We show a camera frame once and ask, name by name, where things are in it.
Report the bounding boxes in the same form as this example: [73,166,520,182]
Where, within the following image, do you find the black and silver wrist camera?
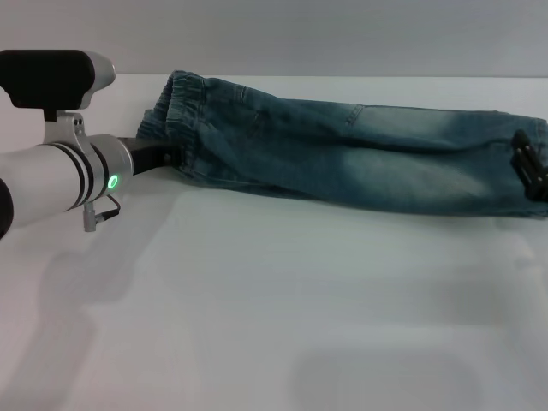
[0,48,117,146]

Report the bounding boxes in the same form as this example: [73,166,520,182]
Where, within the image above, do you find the blue denim shorts with cartoon print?
[136,69,548,220]

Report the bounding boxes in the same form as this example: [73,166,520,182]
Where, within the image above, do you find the grey cable plug on left wrist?
[82,194,122,233]

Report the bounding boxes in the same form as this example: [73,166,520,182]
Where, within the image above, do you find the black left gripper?
[115,136,183,177]

